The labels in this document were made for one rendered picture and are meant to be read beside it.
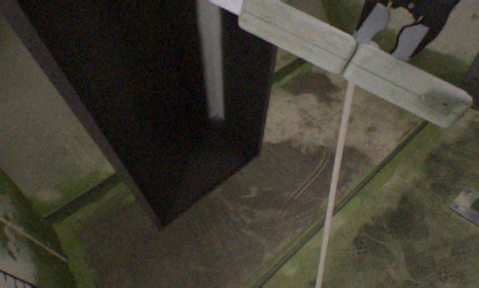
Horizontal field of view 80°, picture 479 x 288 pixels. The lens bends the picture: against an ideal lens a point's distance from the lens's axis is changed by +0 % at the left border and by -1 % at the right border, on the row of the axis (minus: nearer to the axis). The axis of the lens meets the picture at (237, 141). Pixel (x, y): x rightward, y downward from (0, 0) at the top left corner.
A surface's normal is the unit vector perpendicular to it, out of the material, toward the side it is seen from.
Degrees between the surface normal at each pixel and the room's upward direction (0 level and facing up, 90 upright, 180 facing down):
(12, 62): 57
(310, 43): 70
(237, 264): 0
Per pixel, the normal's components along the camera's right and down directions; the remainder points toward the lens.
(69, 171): 0.47, 0.07
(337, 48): -0.29, 0.47
